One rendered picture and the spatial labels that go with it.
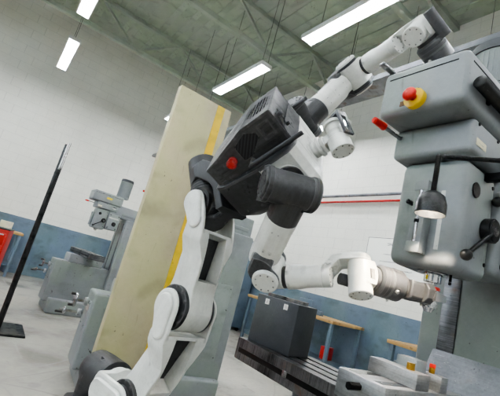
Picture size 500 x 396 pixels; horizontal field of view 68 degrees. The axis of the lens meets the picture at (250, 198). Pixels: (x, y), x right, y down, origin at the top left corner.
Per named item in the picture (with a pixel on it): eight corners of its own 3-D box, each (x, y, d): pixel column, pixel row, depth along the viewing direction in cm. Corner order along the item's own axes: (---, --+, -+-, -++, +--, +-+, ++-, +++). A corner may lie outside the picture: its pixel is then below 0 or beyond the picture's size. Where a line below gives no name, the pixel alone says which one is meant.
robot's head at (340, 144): (321, 156, 106) (348, 140, 102) (311, 130, 111) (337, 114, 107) (331, 165, 110) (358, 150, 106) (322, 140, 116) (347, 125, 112)
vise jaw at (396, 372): (415, 390, 92) (417, 374, 93) (366, 369, 105) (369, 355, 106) (428, 392, 95) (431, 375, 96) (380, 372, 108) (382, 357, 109)
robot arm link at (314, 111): (301, 93, 135) (277, 116, 131) (317, 89, 127) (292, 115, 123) (316, 119, 140) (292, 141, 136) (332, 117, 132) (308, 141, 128)
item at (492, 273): (496, 275, 103) (506, 188, 109) (414, 265, 123) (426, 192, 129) (522, 288, 114) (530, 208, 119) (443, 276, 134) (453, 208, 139)
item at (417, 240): (417, 251, 100) (428, 179, 104) (403, 251, 103) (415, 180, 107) (425, 255, 102) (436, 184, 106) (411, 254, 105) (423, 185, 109)
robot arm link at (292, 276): (323, 296, 103) (259, 298, 110) (326, 273, 111) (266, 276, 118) (316, 265, 99) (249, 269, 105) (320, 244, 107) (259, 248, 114)
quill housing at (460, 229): (454, 270, 94) (470, 155, 101) (384, 261, 111) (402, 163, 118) (487, 284, 104) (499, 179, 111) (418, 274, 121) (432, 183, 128)
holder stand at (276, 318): (287, 357, 133) (299, 301, 137) (247, 339, 149) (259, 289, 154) (307, 358, 141) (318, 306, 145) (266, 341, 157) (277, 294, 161)
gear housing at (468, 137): (472, 148, 97) (476, 115, 100) (390, 159, 117) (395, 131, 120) (521, 191, 115) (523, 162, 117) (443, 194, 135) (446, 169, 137)
